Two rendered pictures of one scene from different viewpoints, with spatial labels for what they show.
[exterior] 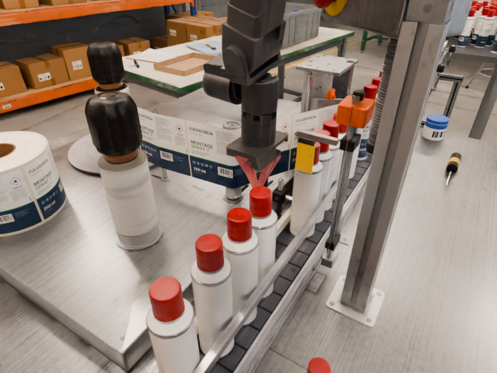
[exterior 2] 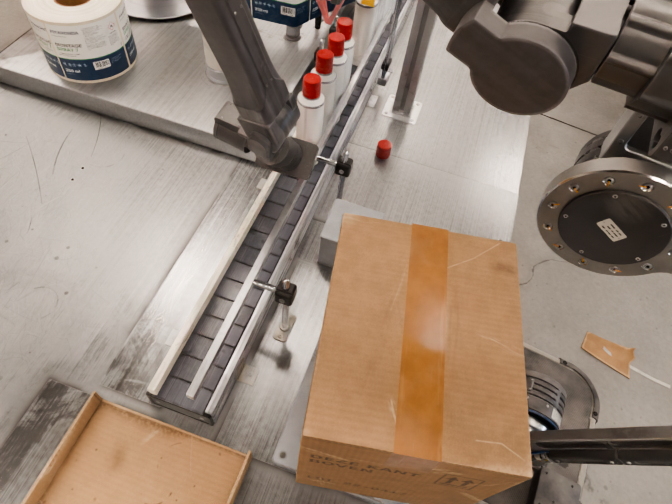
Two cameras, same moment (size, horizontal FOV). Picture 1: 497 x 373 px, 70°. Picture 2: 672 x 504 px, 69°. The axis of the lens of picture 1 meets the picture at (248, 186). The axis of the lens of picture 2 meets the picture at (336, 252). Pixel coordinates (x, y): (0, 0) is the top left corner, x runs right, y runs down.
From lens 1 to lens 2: 0.62 m
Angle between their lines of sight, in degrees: 26
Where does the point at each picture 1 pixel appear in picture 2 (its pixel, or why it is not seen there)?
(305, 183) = (365, 16)
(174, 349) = (316, 117)
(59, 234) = (153, 77)
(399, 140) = not seen: outside the picture
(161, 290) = (311, 79)
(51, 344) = (191, 154)
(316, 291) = (373, 106)
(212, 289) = (327, 86)
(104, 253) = (203, 88)
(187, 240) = not seen: hidden behind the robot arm
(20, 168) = (113, 12)
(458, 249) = not seen: hidden behind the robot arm
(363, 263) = (409, 77)
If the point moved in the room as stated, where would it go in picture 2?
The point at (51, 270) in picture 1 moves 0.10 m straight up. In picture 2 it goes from (167, 103) to (158, 64)
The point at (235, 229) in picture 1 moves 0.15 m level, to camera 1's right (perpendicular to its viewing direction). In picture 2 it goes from (335, 47) to (407, 43)
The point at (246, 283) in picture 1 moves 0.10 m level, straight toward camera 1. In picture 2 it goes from (339, 88) to (350, 120)
